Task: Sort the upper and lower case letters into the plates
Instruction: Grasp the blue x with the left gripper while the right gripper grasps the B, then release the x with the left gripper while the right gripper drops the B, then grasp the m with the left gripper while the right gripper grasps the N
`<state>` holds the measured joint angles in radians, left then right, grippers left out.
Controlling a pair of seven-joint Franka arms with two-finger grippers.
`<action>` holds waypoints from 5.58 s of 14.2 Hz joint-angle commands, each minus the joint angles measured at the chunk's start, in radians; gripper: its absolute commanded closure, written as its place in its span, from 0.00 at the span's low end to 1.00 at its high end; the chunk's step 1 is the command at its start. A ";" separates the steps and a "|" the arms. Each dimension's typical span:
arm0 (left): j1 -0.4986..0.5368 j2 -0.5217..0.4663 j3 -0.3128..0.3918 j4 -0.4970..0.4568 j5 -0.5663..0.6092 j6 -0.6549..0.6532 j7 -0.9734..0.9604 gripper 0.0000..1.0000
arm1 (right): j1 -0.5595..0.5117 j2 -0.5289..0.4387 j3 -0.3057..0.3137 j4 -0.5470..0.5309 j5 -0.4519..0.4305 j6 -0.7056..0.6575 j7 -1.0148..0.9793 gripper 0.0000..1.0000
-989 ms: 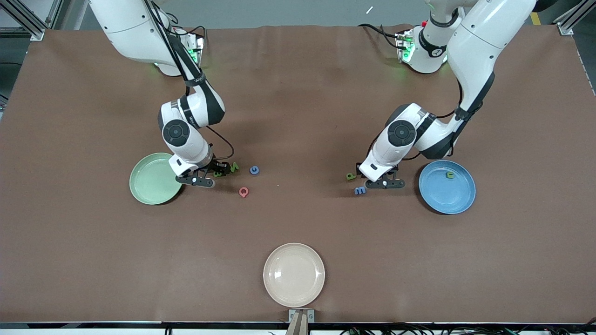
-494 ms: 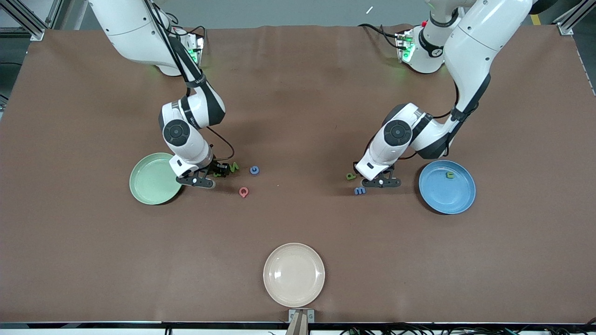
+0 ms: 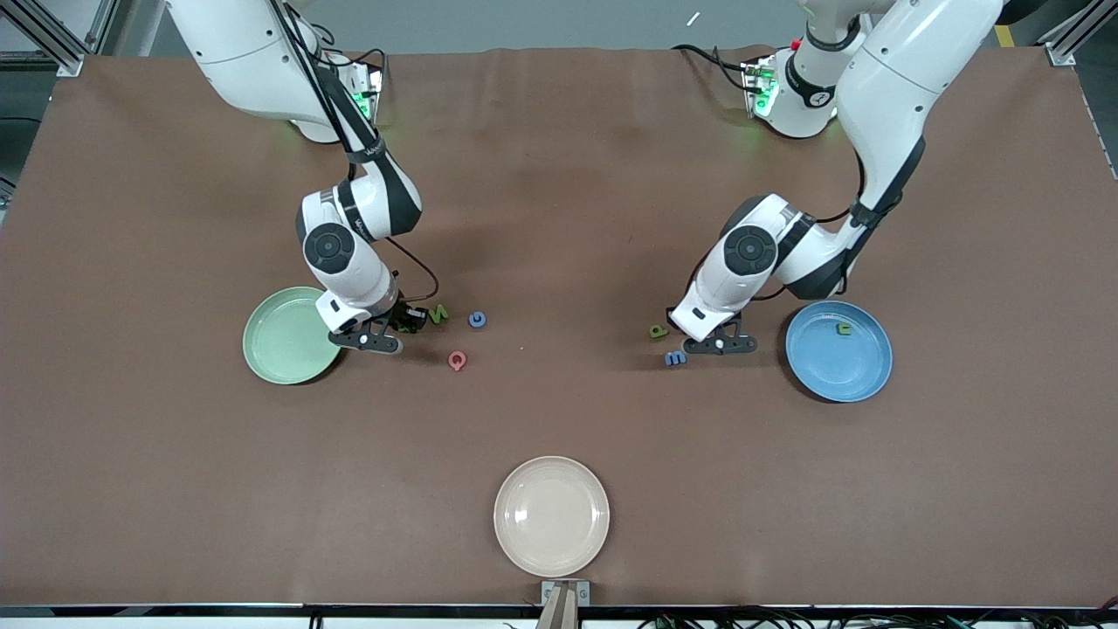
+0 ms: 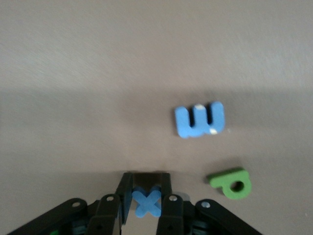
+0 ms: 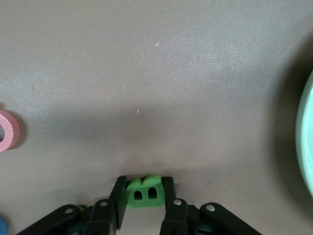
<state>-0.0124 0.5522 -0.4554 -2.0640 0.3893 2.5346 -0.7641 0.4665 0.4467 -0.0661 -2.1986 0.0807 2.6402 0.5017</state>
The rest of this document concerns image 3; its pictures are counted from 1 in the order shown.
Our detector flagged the light green round plate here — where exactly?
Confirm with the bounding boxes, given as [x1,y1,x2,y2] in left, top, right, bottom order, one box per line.
[243,287,344,386]

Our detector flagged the blue round plate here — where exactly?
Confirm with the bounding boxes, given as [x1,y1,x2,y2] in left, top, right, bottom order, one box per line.
[785,301,894,404]

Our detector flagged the brown table cover mat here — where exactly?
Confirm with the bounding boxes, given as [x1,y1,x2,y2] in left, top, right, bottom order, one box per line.
[0,45,1118,608]

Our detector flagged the beige round plate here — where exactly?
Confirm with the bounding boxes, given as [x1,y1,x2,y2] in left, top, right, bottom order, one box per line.
[493,455,611,578]

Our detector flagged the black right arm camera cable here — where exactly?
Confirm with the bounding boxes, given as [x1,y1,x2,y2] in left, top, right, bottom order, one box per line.
[266,0,439,307]

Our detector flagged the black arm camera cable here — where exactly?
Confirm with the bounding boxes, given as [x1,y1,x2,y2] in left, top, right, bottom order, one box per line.
[690,149,870,302]
[266,0,439,307]

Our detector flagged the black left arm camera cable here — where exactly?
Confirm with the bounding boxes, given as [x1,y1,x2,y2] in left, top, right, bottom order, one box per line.
[690,149,870,302]

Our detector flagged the grey base connector bracket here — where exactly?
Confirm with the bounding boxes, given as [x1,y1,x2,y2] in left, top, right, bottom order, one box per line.
[741,57,778,119]
[348,63,386,123]

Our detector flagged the black right base cables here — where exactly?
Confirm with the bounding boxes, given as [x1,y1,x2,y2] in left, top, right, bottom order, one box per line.
[306,17,388,75]

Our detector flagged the black cable bundle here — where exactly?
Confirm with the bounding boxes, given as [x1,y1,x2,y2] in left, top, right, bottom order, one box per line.
[636,607,1118,629]

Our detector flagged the black left base cable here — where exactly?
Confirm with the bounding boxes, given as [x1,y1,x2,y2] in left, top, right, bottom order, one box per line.
[671,44,754,93]

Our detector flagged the aluminium frame profile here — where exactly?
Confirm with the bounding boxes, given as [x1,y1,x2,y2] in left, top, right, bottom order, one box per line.
[1039,0,1118,67]
[0,0,88,78]

